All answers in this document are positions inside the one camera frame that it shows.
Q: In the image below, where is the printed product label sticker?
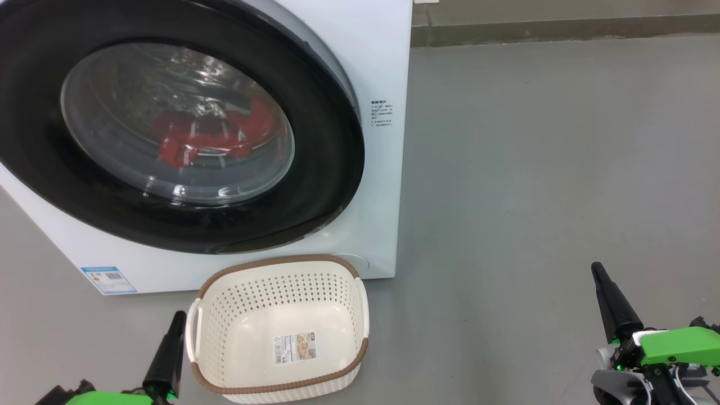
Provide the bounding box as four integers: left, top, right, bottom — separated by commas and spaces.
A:
274, 331, 317, 365

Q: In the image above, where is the stainless steel washing machine drum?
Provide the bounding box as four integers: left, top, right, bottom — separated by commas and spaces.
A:
61, 42, 295, 204

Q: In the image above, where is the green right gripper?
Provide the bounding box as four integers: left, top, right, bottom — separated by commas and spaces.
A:
591, 262, 720, 405

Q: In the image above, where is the white front-load washing machine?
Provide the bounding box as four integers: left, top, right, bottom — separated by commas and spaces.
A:
0, 0, 414, 296

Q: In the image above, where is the red and white jersey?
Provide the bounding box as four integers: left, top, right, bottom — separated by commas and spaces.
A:
152, 98, 276, 169

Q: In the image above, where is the cream perforated laundry basket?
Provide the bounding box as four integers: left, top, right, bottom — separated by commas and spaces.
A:
186, 255, 370, 404

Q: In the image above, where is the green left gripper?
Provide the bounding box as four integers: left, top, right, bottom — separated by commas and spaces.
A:
65, 310, 187, 405

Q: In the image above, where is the round drain filter cover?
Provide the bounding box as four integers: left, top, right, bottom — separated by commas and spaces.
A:
332, 253, 370, 279

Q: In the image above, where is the blue energy label sticker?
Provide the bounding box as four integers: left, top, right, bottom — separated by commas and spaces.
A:
80, 266, 137, 295

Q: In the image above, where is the black round washing machine door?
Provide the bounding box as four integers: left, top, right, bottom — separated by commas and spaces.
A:
0, 0, 365, 255

